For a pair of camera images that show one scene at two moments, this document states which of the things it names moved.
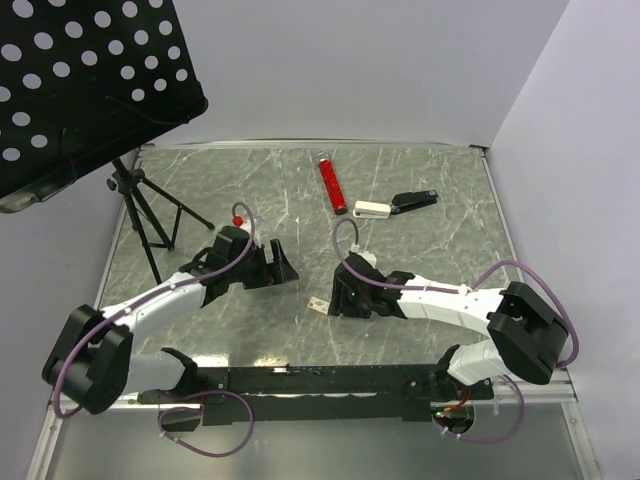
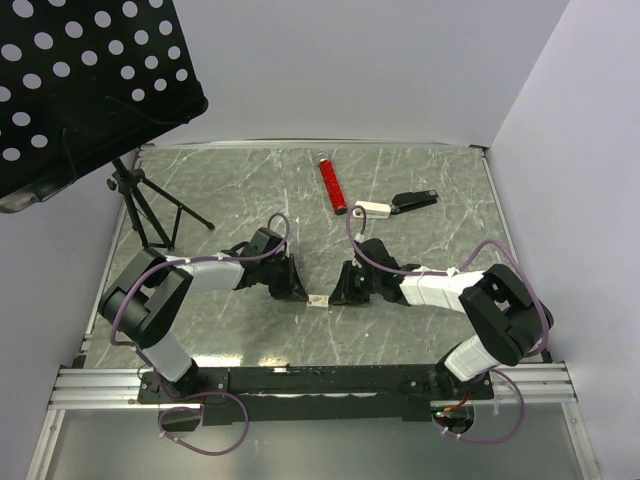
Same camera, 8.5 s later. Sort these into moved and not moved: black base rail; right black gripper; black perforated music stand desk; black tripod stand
Moved: right black gripper
Not moved: black base rail; black tripod stand; black perforated music stand desk
